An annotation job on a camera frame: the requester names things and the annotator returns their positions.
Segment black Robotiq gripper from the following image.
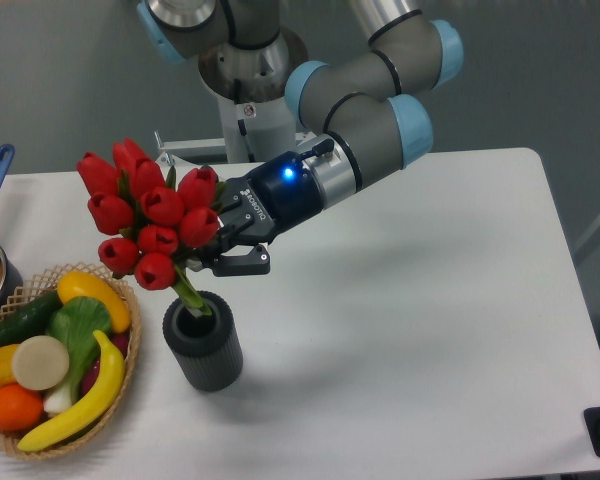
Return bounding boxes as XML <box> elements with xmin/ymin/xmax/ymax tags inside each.
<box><xmin>199</xmin><ymin>134</ymin><xmax>361</xmax><ymax>277</ymax></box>

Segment red tulip bouquet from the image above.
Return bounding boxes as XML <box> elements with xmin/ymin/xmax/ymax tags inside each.
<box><xmin>77</xmin><ymin>138</ymin><xmax>224</xmax><ymax>316</ymax></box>

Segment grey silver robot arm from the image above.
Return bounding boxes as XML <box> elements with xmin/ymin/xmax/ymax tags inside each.
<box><xmin>137</xmin><ymin>1</ymin><xmax>464</xmax><ymax>276</ymax></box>

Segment dark grey ribbed vase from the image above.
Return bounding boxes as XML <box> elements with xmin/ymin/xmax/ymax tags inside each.
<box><xmin>162</xmin><ymin>291</ymin><xmax>243</xmax><ymax>392</ymax></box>

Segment dark red vegetable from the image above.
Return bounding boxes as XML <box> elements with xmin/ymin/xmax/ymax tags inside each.
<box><xmin>80</xmin><ymin>333</ymin><xmax>129</xmax><ymax>397</ymax></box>

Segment yellow squash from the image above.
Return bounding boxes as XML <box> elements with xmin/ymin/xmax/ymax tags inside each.
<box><xmin>57</xmin><ymin>270</ymin><xmax>131</xmax><ymax>334</ymax></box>

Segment green bok choy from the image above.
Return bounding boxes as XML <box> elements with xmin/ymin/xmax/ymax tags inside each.
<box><xmin>43</xmin><ymin>296</ymin><xmax>112</xmax><ymax>417</ymax></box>

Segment woven wicker basket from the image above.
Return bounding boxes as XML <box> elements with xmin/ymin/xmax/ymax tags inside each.
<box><xmin>0</xmin><ymin>262</ymin><xmax>141</xmax><ymax>461</ymax></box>

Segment yellow banana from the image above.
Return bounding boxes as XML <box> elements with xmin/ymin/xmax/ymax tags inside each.
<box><xmin>17</xmin><ymin>330</ymin><xmax>125</xmax><ymax>452</ymax></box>

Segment green cucumber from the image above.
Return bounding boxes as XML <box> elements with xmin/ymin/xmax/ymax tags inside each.
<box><xmin>0</xmin><ymin>290</ymin><xmax>62</xmax><ymax>347</ymax></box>

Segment beige round disc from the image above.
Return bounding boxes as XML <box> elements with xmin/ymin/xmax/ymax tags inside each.
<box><xmin>11</xmin><ymin>335</ymin><xmax>70</xmax><ymax>391</ymax></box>

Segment orange fruit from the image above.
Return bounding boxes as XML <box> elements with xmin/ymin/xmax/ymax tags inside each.
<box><xmin>0</xmin><ymin>383</ymin><xmax>43</xmax><ymax>432</ymax></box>

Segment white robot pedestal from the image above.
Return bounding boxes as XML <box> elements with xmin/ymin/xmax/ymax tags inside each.
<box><xmin>152</xmin><ymin>69</ymin><xmax>321</xmax><ymax>169</ymax></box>

